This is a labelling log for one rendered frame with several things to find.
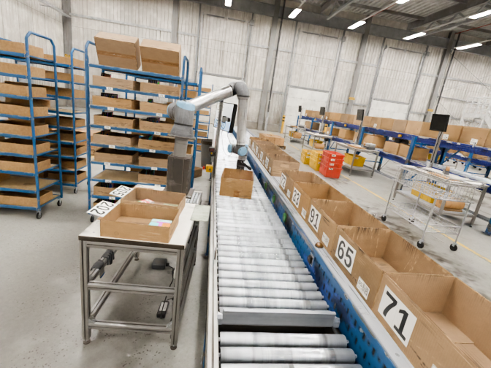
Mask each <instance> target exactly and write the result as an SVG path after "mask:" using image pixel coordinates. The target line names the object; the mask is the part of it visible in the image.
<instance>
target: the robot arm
mask: <svg viewBox="0 0 491 368"><path fill-rule="evenodd" d="M235 95H237V98H238V111H237V143H236V144H228V147H227V150H228V152H229V153H234V154H237V155H238V160H237V164H236V167H237V168H236V169H242V170H244V166H245V167H246V168H248V170H250V171H251V170H252V168H251V167H250V166H249V165H247V164H246V163H245V162H244V161H246V159H247V153H248V145H247V144H246V120H247V106H248V99H249V97H250V93H249V89H248V86H247V85H246V84H245V83H244V82H242V81H239V82H231V83H229V84H228V85H225V86H223V87H221V88H218V89H215V90H214V91H211V92H208V93H205V94H203V95H201V96H198V97H195V98H193V99H190V100H188V101H186V100H185V99H184V100H181V101H179V100H177V102H173V103H171V104H169V106H168V107H167V114H168V116H169V117H170V118H171V119H173V120H174V126H173V127H172V130H171V132H170V134H172V135H175V136H179V137H189V138H194V132H193V122H194V112H196V111H198V110H201V109H203V108H206V107H208V106H210V105H212V104H215V103H217V102H220V101H223V100H225V99H228V98H229V97H233V96H235Z"/></svg>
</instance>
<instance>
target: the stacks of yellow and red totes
mask: <svg viewBox="0 0 491 368"><path fill-rule="evenodd" d="M344 157H345V155H343V154H341V153H339V152H335V151H330V150H322V151H320V150H306V149H302V152H301V159H300V160H301V162H303V163H304V164H307V165H309V167H310V168H312V169H314V170H315V171H319V172H320V173H321V174H323V175H324V176H325V177H331V178H338V179H339V177H340V173H341V170H343V169H342V168H341V167H342V166H343V162H344V160H343V159H344Z"/></svg>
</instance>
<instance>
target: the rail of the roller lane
mask: <svg viewBox="0 0 491 368"><path fill-rule="evenodd" d="M213 147H215V129H213ZM215 248H216V179H215V178H214V177H212V180H211V194H210V237H209V259H208V302H207V324H206V346H205V368H219V365H218V320H217V313H218V287H217V248H216V260H214V264H213V257H214V250H215Z"/></svg>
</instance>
